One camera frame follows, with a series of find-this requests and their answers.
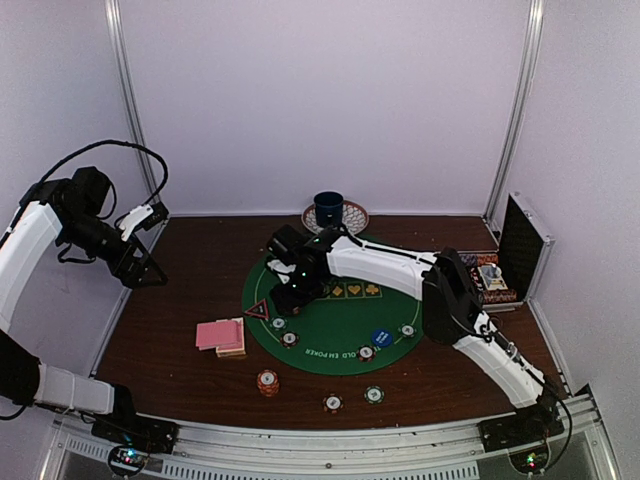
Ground patterned saucer plate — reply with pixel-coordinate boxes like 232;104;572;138
301;200;369;235

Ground boxed card deck in case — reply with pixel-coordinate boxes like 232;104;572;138
478;263;508;291

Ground green round poker mat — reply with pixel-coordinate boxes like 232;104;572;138
242;254;423;376

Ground blue cup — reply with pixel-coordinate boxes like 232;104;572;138
313;191;344;228

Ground red poker chip row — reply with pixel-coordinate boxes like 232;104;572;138
476;252;499;266

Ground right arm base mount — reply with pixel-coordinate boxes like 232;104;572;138
478;415;564;477

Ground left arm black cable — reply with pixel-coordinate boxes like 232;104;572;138
34;140;170;206

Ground purple poker chip row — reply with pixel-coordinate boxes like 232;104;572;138
459;253;479;267

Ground red backed card deck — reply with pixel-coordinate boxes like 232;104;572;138
196;319;237;350

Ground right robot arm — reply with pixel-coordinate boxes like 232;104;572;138
267;225;561;442

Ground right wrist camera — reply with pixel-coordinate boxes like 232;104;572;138
266;259;296;284

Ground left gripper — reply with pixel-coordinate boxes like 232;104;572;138
58;210;168;288

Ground aluminium poker case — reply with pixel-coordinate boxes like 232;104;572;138
462;192;555;312

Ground aluminium front rail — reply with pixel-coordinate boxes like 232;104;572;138
36;394;621;479

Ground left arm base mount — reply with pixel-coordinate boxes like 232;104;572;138
91;416;179;479

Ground blue small blind button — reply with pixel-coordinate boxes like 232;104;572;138
371;328;394;348

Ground red orange chip stack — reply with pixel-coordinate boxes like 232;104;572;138
256;369;280;397

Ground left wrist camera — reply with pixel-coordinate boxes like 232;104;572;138
117;202;169;242

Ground card deck box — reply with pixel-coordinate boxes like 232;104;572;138
216;317;246;358

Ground black triangular all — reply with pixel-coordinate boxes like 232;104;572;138
244;298;270;320

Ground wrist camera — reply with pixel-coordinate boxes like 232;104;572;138
266;259;296;284
117;202;169;242

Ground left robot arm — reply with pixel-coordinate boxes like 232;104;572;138
1;167;168;444

